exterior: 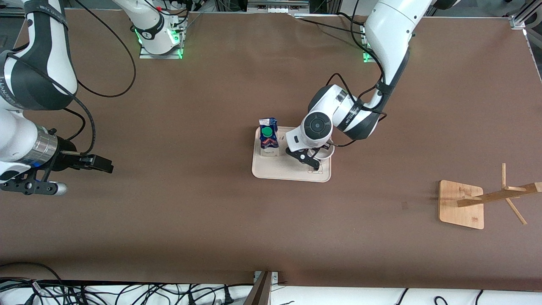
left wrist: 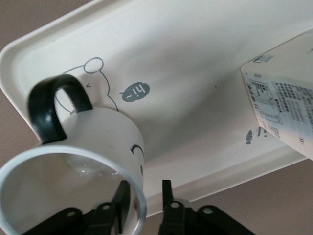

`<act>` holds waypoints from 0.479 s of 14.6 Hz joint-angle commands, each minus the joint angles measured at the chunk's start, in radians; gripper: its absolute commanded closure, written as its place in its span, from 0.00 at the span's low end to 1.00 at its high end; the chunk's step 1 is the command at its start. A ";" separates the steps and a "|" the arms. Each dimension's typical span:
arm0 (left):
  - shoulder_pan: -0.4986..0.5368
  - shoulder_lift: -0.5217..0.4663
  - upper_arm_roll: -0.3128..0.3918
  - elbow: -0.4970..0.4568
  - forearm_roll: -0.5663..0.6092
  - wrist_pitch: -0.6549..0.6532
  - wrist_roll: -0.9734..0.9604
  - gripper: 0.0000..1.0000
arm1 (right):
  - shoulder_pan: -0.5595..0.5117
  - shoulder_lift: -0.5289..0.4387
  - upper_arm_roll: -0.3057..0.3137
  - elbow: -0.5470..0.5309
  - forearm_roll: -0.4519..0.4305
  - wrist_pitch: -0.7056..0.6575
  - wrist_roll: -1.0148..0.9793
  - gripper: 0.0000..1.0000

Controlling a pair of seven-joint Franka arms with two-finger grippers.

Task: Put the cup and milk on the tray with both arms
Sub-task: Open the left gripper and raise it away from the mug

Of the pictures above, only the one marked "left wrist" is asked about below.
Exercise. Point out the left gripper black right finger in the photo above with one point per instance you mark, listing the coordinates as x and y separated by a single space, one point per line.
171 220

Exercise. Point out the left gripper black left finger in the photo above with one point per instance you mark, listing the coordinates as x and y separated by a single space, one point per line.
102 220

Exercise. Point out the blue white milk carton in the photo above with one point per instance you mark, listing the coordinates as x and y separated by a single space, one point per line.
288 102

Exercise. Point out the cream rabbit print tray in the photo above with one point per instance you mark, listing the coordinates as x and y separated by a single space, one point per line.
183 61

